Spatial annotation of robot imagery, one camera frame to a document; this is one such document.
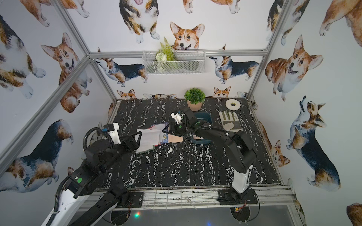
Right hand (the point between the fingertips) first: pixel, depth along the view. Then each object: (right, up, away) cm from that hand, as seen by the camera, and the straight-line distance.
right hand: (163, 132), depth 81 cm
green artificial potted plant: (+19, +22, +19) cm, 35 cm away
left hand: (-9, +2, -15) cm, 18 cm away
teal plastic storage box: (+28, +6, +25) cm, 39 cm away
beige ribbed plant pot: (+18, +15, +22) cm, 32 cm away
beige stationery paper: (+3, -7, +16) cm, 18 cm away
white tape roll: (+51, +18, +36) cm, 65 cm away
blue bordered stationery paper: (-3, -5, +17) cm, 18 cm away
